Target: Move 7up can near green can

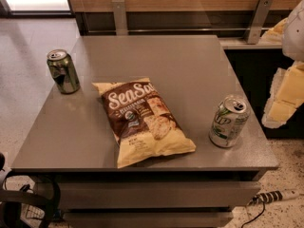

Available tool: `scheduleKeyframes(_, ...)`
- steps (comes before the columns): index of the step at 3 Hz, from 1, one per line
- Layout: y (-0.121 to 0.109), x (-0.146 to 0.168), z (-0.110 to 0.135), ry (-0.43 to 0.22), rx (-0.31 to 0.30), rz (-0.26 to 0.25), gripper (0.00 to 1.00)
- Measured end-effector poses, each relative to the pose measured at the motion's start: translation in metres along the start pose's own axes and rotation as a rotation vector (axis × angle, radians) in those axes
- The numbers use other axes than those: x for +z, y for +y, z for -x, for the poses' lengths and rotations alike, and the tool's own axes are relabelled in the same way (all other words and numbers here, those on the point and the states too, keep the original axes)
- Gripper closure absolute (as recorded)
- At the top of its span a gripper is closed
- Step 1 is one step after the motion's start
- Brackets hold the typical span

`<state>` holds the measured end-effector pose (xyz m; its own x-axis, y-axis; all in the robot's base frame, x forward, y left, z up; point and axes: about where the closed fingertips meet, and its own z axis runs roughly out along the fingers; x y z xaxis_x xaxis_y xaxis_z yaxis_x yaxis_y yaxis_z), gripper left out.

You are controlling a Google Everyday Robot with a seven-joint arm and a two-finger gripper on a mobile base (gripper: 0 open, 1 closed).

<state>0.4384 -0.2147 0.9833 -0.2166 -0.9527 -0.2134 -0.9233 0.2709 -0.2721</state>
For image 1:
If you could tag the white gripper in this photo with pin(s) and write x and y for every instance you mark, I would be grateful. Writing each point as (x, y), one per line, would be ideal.
(294, 32)

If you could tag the silver 7up can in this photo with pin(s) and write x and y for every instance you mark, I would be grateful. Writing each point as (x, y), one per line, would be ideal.
(229, 120)

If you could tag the green soda can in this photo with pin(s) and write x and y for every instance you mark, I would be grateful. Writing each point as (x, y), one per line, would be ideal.
(63, 71)

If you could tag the white power strip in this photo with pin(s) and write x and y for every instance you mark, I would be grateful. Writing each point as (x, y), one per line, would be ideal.
(273, 196)

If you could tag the sea salt chip bag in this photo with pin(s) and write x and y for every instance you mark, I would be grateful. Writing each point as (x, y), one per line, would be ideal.
(142, 124)

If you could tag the grey table drawer unit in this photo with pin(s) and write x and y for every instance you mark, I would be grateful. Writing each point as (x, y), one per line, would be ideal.
(72, 142)

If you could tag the right metal bracket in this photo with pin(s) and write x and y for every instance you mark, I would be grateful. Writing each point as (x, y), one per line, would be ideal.
(252, 33)

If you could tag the metal bracket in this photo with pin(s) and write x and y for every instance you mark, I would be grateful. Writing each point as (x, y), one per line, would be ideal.
(252, 33)
(120, 18)

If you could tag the left metal bracket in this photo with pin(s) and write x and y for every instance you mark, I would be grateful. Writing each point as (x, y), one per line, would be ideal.
(120, 18)

